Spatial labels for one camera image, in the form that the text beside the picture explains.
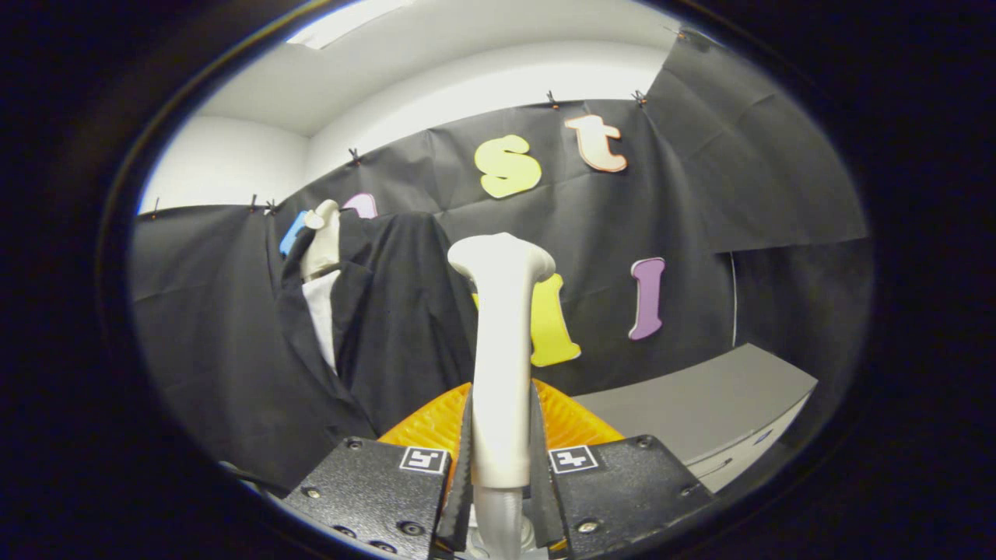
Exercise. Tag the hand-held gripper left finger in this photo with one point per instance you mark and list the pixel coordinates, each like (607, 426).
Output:
(373, 490)

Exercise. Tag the white garment steamer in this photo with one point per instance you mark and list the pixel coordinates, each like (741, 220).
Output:
(502, 350)

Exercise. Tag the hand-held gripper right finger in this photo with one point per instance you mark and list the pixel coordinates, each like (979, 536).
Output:
(615, 490)

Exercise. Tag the grey cabinet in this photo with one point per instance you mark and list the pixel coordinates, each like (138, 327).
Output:
(700, 404)

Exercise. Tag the black suit jacket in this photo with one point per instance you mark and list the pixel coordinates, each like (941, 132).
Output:
(405, 311)

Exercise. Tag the cream clothes hanger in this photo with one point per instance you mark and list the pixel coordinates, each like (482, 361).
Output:
(323, 237)

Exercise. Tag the black backdrop cloth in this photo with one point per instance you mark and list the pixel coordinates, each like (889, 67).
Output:
(661, 194)

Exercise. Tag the white shirt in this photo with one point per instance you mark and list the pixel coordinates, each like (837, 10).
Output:
(321, 311)

